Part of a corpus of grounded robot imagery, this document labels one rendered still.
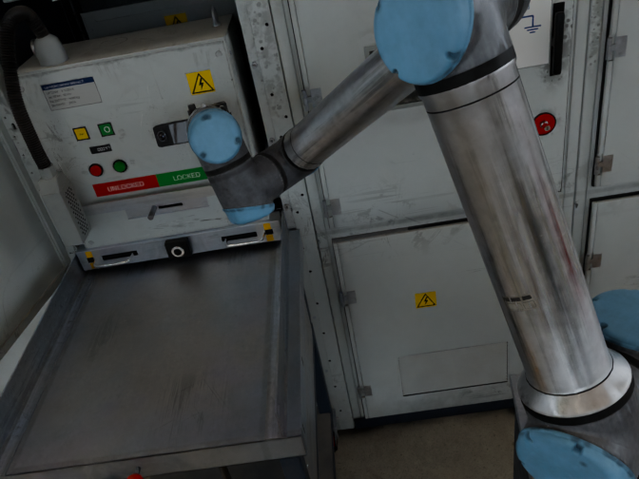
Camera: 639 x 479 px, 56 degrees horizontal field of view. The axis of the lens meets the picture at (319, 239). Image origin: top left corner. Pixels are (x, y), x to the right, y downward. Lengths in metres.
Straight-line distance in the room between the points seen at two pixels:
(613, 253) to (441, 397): 0.71
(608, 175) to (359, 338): 0.83
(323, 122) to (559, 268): 0.48
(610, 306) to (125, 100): 1.07
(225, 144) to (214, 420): 0.51
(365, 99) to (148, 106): 0.64
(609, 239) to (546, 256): 1.10
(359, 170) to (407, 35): 0.89
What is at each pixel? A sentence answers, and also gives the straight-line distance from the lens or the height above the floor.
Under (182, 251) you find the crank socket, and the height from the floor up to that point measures 0.90.
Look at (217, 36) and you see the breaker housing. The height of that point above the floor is 1.39.
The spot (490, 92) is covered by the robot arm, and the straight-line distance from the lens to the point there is 0.69.
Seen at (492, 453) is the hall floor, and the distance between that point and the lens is 2.13.
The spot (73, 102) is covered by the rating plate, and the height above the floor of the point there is 1.31.
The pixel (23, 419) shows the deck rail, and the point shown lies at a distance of 1.40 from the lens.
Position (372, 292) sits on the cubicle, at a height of 0.61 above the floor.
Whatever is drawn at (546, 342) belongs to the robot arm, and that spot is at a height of 1.15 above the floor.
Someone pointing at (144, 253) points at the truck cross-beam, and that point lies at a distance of 1.65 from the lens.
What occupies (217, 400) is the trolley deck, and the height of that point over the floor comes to 0.85.
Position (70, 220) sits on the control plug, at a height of 1.07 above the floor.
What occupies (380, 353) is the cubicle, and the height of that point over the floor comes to 0.36.
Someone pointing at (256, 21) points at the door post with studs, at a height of 1.40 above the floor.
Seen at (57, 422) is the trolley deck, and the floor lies 0.85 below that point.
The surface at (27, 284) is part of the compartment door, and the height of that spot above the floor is 0.90.
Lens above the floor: 1.72
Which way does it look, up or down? 34 degrees down
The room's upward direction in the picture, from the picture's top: 11 degrees counter-clockwise
